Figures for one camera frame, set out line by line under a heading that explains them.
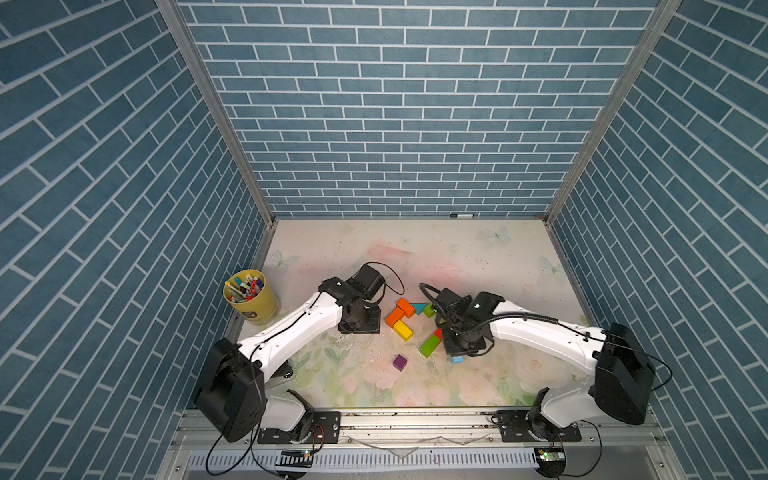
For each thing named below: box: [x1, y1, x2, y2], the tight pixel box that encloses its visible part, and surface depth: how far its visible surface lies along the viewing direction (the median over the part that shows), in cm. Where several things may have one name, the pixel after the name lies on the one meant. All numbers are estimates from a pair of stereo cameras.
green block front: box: [420, 334, 441, 358], surface depth 88 cm
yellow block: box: [393, 320, 414, 342], surface depth 91 cm
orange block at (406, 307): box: [396, 298, 416, 319], surface depth 95 cm
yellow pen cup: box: [223, 269, 279, 325], surface depth 87 cm
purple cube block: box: [393, 354, 407, 372], surface depth 84 cm
